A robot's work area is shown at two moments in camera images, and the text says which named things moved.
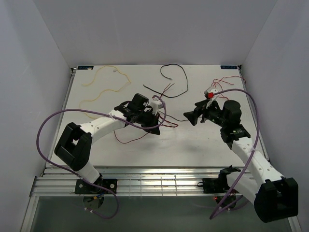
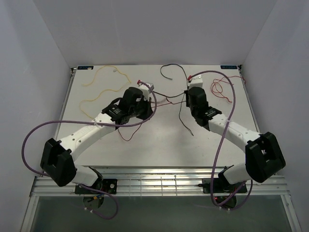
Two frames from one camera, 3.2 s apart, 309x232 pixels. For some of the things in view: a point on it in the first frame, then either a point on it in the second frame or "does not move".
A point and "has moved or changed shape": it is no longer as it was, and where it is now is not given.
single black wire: [171, 116] -> [179, 115]
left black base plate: [84, 187] does not move
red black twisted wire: [161, 124] has moved or changed shape
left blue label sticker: [84, 67] does not move
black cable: [170, 79] does not move
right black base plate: [215, 185] does not move
